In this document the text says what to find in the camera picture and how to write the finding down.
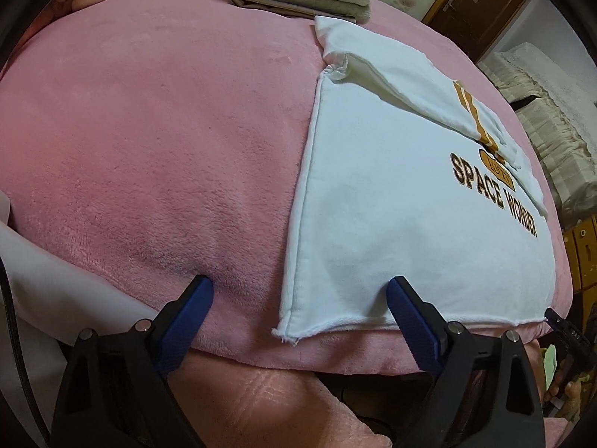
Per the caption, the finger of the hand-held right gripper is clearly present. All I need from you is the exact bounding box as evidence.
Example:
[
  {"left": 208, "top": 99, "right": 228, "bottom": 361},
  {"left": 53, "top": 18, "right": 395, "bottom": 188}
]
[{"left": 545, "top": 308, "right": 570, "bottom": 335}]

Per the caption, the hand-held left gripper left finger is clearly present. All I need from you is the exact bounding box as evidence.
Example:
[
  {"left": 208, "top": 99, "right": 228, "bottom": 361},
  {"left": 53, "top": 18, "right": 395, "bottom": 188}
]
[{"left": 51, "top": 274, "right": 215, "bottom": 448}]

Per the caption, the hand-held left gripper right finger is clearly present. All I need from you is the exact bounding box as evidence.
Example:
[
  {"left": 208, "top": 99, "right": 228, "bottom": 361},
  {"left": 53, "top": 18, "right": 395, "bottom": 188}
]
[{"left": 386, "top": 275, "right": 546, "bottom": 448}]

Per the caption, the white printed sweatshirt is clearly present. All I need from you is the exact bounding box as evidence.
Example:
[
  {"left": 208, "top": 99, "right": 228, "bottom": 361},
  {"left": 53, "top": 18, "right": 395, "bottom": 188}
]
[{"left": 271, "top": 15, "right": 558, "bottom": 348}]

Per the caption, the person's right hand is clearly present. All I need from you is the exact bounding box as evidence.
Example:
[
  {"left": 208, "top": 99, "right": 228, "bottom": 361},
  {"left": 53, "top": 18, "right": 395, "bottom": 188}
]
[{"left": 543, "top": 368, "right": 585, "bottom": 426}]

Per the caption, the light green cloth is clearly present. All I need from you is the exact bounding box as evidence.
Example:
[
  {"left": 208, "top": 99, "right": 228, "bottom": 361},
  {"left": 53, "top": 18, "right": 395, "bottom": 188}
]
[{"left": 541, "top": 344, "right": 559, "bottom": 384}]

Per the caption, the wooden drawer cabinet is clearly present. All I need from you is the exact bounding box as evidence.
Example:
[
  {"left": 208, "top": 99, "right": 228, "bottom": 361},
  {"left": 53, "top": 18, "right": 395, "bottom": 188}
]
[{"left": 562, "top": 215, "right": 597, "bottom": 296}]

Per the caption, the pale pink cloth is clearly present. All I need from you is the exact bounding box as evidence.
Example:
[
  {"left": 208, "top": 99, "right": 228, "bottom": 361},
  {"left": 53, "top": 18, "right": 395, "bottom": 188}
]
[{"left": 168, "top": 348, "right": 597, "bottom": 448}]

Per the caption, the white cloth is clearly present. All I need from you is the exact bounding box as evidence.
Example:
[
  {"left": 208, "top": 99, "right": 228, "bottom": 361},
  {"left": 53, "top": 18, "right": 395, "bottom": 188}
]
[{"left": 0, "top": 191, "right": 156, "bottom": 448}]

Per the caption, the pink plush bed blanket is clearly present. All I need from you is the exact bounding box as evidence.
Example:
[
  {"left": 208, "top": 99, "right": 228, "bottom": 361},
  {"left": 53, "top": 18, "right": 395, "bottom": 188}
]
[{"left": 0, "top": 0, "right": 572, "bottom": 376}]

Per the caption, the cream lace covered furniture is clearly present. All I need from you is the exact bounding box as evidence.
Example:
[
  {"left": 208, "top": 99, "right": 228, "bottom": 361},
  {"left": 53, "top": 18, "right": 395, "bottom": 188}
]
[{"left": 480, "top": 42, "right": 597, "bottom": 225}]

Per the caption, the black strap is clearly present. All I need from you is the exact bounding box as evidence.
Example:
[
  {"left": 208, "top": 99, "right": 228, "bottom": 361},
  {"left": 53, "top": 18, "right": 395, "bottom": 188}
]
[{"left": 0, "top": 261, "right": 52, "bottom": 448}]

